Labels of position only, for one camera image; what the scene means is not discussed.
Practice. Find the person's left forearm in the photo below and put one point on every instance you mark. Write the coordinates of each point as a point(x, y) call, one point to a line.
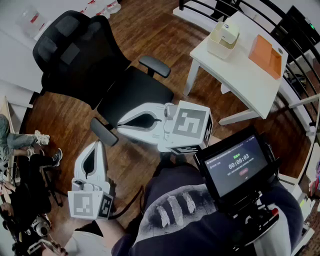
point(110, 231)

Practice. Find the white table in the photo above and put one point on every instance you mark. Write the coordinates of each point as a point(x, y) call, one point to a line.
point(240, 75)

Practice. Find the black monitor screen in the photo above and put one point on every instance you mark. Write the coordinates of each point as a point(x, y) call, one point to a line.
point(235, 165)

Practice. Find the white desk frame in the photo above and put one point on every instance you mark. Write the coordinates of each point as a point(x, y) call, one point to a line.
point(300, 105)

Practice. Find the black chest mount rig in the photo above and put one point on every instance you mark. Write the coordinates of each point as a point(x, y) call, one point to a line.
point(252, 220)

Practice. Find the black office chair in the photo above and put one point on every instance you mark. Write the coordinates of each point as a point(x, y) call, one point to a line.
point(82, 70)

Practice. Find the clear plastic container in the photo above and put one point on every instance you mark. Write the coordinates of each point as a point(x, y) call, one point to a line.
point(31, 21)

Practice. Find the person's dark feather-print shirt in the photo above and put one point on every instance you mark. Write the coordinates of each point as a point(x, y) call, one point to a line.
point(190, 225)

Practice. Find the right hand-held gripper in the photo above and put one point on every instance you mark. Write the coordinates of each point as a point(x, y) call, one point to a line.
point(188, 122)

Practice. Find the black device with green light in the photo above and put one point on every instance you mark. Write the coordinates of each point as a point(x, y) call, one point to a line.
point(302, 25)

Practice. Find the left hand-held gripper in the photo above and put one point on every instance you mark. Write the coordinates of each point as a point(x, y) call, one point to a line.
point(82, 203)

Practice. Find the cream storage container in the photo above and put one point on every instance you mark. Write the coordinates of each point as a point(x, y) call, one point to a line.
point(217, 46)

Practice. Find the small white carton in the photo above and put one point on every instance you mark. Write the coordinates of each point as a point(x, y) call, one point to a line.
point(228, 31)

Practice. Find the orange box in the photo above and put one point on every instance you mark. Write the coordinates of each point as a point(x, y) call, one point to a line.
point(262, 53)

